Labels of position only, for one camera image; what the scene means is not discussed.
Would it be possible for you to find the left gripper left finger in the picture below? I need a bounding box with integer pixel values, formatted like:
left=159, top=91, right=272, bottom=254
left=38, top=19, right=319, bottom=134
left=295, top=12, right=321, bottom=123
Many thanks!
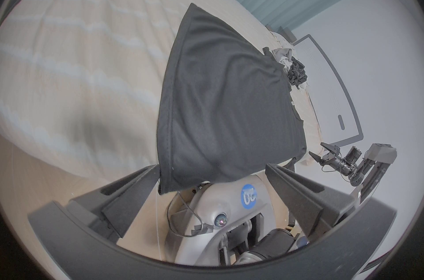
left=68, top=165, right=163, bottom=242

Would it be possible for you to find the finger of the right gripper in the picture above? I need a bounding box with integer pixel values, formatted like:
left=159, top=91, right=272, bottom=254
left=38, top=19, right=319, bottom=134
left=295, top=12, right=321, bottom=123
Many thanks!
left=320, top=142, right=341, bottom=154
left=309, top=150, right=324, bottom=166

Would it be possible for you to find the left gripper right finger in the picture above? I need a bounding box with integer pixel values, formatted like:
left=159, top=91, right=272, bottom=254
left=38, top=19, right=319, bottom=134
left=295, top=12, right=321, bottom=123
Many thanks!
left=265, top=163, right=359, bottom=237

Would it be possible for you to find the black T-shirt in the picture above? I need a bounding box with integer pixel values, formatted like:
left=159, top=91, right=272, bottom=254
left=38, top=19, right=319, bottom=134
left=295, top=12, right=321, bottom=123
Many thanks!
left=156, top=3, right=308, bottom=196

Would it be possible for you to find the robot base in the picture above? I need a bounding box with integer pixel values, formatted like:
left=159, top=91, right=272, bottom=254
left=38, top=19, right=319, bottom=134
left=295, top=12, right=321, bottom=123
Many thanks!
left=164, top=173, right=310, bottom=267

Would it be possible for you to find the pile of clothes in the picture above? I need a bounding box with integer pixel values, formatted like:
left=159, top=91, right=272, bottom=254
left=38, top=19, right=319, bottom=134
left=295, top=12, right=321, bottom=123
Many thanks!
left=271, top=46, right=309, bottom=90

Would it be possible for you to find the bed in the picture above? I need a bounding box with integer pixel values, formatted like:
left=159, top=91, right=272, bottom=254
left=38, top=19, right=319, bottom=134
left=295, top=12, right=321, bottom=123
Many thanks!
left=0, top=0, right=364, bottom=186

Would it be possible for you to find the grey bedside table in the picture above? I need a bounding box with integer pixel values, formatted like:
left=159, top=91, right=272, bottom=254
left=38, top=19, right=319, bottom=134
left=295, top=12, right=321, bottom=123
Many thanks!
left=280, top=26, right=297, bottom=42

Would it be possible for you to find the white printed pillow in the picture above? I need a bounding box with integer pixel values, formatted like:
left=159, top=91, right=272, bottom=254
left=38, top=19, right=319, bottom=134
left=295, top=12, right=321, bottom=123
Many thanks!
left=267, top=30, right=289, bottom=49

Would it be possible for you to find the black cable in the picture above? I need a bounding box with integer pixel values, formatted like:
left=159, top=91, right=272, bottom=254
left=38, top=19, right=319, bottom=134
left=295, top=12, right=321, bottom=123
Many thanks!
left=167, top=190, right=212, bottom=237

